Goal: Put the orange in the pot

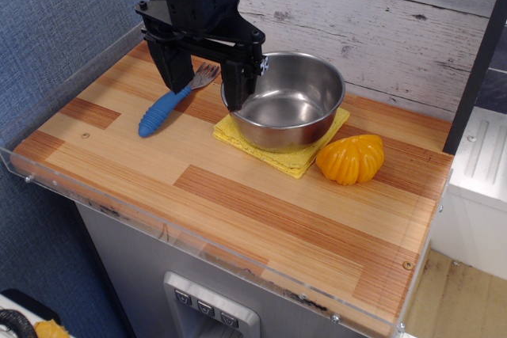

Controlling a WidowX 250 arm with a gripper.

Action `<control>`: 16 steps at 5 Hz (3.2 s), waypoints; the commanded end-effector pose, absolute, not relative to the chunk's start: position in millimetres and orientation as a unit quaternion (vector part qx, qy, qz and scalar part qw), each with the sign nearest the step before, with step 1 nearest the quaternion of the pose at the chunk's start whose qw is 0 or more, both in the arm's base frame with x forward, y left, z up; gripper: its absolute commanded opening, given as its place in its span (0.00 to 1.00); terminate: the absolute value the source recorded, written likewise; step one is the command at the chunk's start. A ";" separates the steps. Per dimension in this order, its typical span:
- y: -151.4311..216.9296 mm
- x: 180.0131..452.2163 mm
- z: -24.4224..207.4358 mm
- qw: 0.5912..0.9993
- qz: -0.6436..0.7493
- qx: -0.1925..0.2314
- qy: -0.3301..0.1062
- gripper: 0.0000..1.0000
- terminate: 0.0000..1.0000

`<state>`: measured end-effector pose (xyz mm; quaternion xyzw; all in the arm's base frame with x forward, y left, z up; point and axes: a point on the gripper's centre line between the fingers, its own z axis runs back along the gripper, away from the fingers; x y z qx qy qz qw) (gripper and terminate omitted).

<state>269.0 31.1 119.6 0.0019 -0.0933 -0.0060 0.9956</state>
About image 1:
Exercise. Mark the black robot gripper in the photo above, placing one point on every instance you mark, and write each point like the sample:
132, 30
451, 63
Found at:
196, 21

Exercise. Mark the orange half pumpkin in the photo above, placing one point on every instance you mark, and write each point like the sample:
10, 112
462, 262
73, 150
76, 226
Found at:
355, 159

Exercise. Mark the stainless steel bowl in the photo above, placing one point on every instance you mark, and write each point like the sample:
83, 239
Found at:
294, 102

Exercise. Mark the yellow folded cloth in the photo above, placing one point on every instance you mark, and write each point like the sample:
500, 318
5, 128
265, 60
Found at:
292, 162

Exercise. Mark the clear acrylic table guard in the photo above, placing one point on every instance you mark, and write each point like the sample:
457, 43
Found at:
351, 253

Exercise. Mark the grey cabinet with dispenser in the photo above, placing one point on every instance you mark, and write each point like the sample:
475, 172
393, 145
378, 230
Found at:
137, 265

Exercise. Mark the orange object bottom left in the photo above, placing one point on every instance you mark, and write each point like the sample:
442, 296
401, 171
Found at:
50, 329

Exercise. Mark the white toy sink unit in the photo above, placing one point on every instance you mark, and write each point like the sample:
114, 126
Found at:
470, 225

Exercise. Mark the blue handled fork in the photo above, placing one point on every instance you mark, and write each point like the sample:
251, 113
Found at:
157, 114

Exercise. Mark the black right vertical post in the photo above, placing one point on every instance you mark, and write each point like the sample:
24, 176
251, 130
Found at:
480, 66

